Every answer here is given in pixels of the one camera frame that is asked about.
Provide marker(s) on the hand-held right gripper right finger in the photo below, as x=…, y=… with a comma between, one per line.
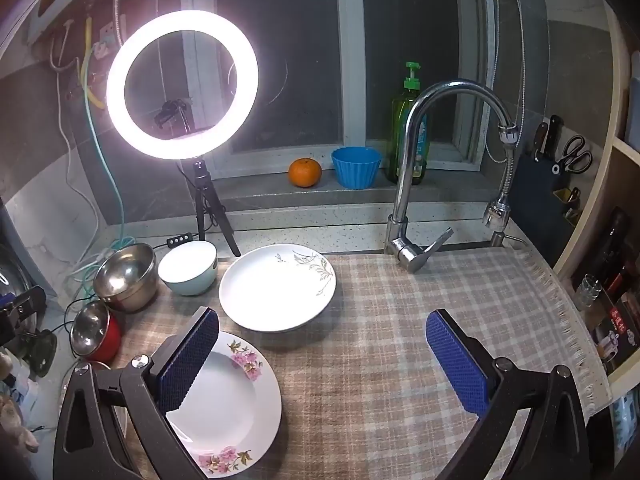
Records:
x=457, y=360

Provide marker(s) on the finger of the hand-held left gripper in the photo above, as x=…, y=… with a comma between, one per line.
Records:
x=30, y=299
x=17, y=329

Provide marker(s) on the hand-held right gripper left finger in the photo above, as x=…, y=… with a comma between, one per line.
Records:
x=187, y=355

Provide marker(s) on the red steel bowl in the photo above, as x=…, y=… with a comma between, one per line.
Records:
x=90, y=327

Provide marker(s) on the white plate pink flowers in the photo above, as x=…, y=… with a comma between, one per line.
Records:
x=235, y=410

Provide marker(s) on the light blue bowl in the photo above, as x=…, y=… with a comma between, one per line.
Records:
x=187, y=267

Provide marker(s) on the large steel bowl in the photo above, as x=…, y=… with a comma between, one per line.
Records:
x=125, y=272

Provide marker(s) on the white plate leaf print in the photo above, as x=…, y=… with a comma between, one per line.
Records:
x=270, y=290

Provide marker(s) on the steel pot lid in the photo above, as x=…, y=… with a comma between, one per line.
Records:
x=12, y=270

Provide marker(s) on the dark green lid holder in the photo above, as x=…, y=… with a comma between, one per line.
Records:
x=42, y=355

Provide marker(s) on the beige plaid cloth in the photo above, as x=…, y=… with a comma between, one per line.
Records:
x=375, y=360

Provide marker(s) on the black inline light remote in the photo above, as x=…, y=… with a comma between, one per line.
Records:
x=180, y=240

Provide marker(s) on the small chrome tap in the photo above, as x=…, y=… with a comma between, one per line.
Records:
x=499, y=240

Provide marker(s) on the clear glass jar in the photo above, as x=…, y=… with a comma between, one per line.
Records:
x=587, y=292

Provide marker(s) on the black tripod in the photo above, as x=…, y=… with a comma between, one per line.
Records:
x=201, y=195

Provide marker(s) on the red printed box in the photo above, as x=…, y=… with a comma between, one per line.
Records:
x=617, y=320

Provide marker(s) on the chrome faucet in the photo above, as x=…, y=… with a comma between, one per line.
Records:
x=402, y=200

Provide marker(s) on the dark knife holder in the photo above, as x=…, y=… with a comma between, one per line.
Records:
x=540, y=200

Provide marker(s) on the yellow kitchen tool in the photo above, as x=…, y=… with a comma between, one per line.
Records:
x=567, y=205

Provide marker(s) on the dark bottle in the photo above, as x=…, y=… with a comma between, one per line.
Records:
x=614, y=245

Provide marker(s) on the blue ribbed cup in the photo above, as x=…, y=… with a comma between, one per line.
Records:
x=356, y=170

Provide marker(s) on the orange tangerine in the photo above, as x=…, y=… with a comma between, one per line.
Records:
x=305, y=172

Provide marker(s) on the green dish soap bottle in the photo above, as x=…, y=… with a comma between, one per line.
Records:
x=397, y=135

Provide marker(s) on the wooden shelf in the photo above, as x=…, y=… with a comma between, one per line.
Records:
x=617, y=170

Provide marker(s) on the white wall outlet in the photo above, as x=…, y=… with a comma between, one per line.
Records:
x=107, y=40

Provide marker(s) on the white window frame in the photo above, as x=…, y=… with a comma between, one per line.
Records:
x=350, y=60

